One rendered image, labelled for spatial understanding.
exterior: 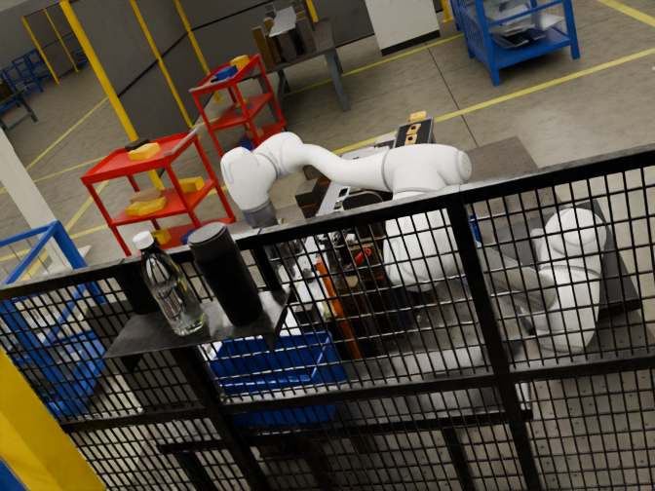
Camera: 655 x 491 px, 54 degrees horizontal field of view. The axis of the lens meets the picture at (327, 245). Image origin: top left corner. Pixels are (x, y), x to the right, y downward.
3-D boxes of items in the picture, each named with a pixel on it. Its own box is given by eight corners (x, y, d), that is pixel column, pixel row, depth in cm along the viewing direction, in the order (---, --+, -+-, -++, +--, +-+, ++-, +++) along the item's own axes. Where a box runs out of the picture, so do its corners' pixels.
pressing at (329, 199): (335, 156, 296) (334, 153, 296) (382, 145, 289) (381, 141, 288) (248, 358, 183) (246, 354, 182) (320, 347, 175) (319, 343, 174)
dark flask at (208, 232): (235, 306, 119) (194, 225, 111) (271, 299, 117) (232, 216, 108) (222, 331, 113) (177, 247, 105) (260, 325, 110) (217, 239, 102)
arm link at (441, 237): (612, 280, 176) (605, 359, 170) (558, 282, 188) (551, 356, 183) (431, 179, 130) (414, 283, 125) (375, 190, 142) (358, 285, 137)
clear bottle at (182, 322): (182, 317, 123) (134, 229, 114) (211, 312, 120) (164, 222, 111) (169, 339, 117) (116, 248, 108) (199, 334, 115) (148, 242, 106)
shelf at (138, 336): (148, 329, 134) (107, 261, 126) (304, 303, 122) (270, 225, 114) (115, 379, 122) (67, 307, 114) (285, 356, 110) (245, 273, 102)
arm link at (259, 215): (245, 198, 184) (252, 215, 186) (235, 213, 176) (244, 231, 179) (273, 191, 181) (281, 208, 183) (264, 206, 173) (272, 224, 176)
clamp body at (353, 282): (372, 365, 207) (337, 278, 191) (402, 361, 204) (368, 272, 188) (369, 380, 202) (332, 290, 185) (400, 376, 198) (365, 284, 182)
